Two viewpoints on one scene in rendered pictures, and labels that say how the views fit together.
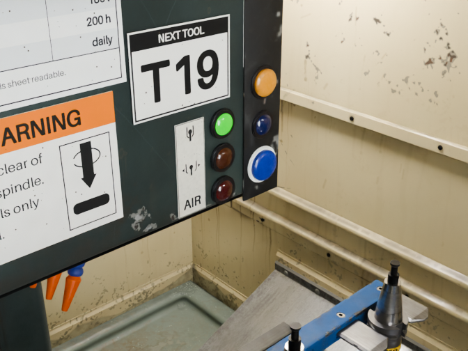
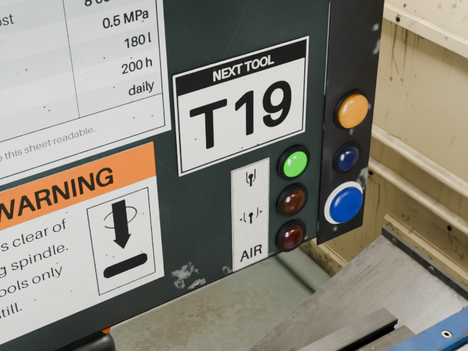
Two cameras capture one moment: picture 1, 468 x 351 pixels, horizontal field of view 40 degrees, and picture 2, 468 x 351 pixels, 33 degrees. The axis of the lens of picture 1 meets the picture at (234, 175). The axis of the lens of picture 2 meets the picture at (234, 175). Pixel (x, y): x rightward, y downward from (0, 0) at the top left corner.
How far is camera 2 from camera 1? 0.12 m
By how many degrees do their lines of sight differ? 12
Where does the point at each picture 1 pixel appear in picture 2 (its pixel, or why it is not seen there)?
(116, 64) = (159, 111)
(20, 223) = (40, 292)
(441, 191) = not seen: outside the picture
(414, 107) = not seen: outside the picture
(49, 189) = (74, 255)
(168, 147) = (222, 196)
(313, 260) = (430, 230)
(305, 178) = (428, 131)
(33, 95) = (55, 158)
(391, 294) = not seen: outside the picture
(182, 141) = (239, 187)
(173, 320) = (254, 278)
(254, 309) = (351, 282)
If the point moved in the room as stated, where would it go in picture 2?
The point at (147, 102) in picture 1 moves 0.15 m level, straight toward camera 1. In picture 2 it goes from (196, 149) to (177, 321)
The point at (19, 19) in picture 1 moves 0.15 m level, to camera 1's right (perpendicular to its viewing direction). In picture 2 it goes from (37, 77) to (329, 97)
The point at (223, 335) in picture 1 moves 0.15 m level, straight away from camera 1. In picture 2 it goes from (310, 309) to (315, 264)
